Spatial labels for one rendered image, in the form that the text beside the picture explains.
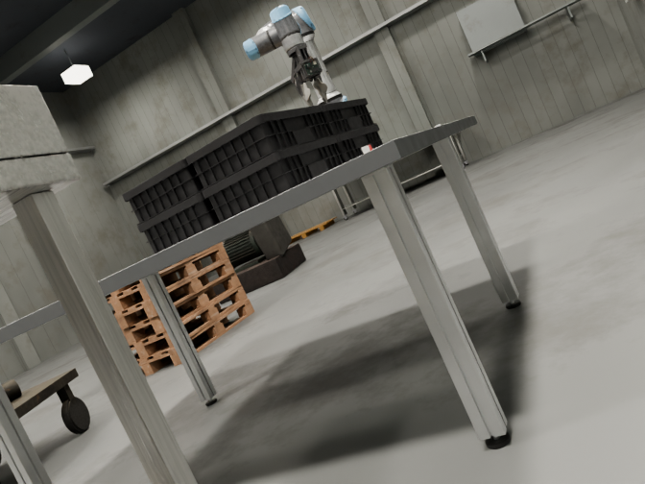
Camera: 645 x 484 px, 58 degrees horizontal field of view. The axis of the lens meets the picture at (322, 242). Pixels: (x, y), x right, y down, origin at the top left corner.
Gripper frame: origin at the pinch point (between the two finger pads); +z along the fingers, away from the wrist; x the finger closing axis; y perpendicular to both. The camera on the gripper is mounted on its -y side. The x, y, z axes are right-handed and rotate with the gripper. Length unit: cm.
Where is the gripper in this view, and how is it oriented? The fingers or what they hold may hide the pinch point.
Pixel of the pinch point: (318, 103)
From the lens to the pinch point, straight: 217.1
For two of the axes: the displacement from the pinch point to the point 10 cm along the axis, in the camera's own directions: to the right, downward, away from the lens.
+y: 3.6, -0.9, -9.3
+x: 8.4, -4.1, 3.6
